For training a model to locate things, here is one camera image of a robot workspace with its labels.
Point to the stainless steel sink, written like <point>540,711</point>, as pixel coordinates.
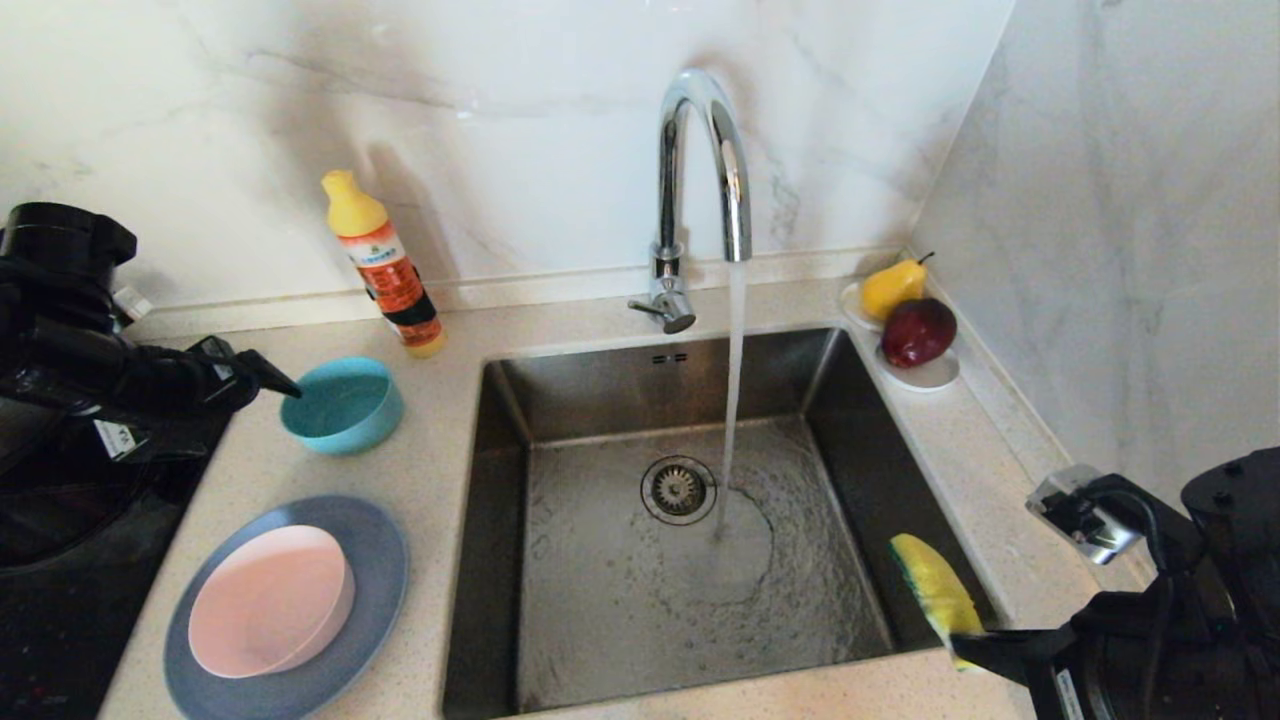
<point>600,620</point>

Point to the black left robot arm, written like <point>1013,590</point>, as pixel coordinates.
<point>60,250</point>

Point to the yellow pear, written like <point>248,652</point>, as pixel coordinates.
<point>888,288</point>

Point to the blue-grey plate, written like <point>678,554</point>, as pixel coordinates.
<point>385,560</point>

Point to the yellow green sponge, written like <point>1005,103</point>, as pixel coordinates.
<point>935,590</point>

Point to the dark red apple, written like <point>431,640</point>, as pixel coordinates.
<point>915,333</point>

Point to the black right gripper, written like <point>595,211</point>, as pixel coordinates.
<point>1140,670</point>

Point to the teal bowl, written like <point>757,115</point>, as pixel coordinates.
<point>345,415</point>

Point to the chrome gooseneck faucet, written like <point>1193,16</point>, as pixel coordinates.
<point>668,180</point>

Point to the round metal drain strainer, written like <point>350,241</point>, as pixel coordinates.
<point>678,490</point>

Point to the black induction cooktop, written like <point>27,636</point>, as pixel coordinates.
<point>60,620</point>

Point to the small white dish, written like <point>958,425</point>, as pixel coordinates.
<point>932,376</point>
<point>850,306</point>

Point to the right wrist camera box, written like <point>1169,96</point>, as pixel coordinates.
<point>1085,515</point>

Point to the yellow orange detergent bottle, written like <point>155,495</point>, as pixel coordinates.
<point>390,275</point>

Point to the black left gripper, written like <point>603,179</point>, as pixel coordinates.
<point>130,380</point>

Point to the pink bowl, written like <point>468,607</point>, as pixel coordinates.
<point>270,600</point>

